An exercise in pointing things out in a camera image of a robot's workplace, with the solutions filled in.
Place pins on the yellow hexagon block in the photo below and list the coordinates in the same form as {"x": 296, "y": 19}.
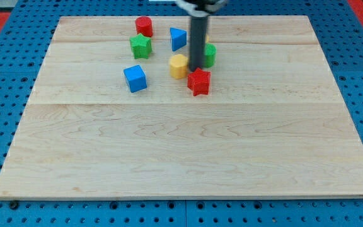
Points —
{"x": 178, "y": 66}

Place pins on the blue cube block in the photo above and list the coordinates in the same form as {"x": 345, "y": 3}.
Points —
{"x": 135, "y": 78}

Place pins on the red star block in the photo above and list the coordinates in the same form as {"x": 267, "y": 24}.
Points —
{"x": 199, "y": 82}

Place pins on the green cylinder block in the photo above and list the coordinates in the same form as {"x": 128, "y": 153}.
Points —
{"x": 209, "y": 55}

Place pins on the blue triangle block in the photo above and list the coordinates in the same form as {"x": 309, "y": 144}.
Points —
{"x": 178, "y": 38}

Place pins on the wooden board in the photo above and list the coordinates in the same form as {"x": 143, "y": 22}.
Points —
{"x": 273, "y": 126}

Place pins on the green star block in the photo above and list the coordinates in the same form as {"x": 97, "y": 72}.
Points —
{"x": 141, "y": 46}

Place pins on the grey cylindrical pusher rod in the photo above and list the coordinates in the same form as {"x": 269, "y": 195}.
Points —
{"x": 198, "y": 32}

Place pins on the red cylinder block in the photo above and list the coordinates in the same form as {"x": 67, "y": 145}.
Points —
{"x": 144, "y": 26}

